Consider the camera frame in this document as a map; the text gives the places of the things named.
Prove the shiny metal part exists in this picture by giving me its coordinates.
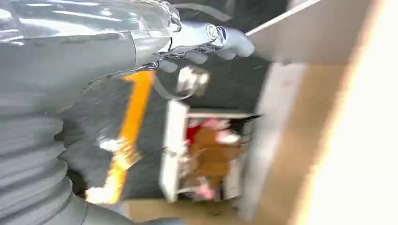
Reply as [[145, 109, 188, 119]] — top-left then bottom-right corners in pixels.
[[176, 66, 211, 97]]

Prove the white open crate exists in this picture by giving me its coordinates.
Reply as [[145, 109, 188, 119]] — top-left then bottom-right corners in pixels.
[[159, 99, 262, 204]]

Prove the pink bag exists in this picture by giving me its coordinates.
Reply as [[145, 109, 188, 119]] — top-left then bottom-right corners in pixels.
[[214, 129, 242, 145]]

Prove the pale bench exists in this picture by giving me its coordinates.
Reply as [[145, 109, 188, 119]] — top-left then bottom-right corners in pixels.
[[237, 0, 398, 225]]

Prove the brown parcel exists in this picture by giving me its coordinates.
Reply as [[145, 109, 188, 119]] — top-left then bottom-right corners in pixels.
[[186, 127, 244, 188]]

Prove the red item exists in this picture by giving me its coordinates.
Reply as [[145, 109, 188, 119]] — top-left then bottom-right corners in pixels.
[[186, 124, 202, 144]]

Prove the ribbed grey left arm sleeve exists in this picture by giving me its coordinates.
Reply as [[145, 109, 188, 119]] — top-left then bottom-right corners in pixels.
[[0, 113, 187, 225]]

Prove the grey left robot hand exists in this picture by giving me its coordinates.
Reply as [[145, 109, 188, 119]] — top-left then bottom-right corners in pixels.
[[0, 0, 256, 118]]

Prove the yellow floor tape strip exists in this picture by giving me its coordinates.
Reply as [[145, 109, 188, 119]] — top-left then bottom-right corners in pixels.
[[85, 70, 156, 205]]

